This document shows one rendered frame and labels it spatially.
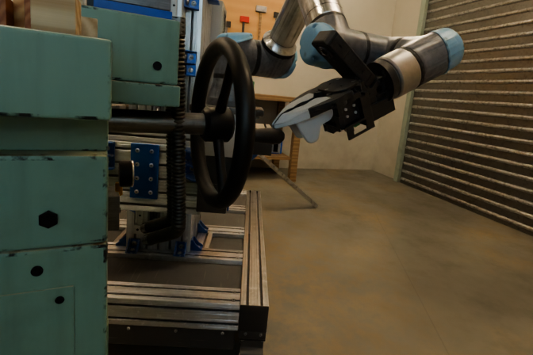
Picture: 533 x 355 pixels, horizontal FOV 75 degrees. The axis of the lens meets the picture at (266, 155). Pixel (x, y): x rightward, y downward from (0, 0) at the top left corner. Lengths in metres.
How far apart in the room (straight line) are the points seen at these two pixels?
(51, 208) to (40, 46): 0.16
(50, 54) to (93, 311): 0.26
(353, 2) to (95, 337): 4.33
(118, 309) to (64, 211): 0.87
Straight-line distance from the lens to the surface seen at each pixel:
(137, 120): 0.57
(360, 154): 4.63
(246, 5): 4.01
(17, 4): 0.55
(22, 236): 0.39
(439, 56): 0.66
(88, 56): 0.29
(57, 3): 0.34
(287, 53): 1.14
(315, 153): 4.32
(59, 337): 0.44
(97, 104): 0.29
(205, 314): 1.19
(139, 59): 0.52
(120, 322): 1.26
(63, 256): 0.40
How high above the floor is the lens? 0.87
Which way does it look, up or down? 10 degrees down
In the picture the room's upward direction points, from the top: 5 degrees clockwise
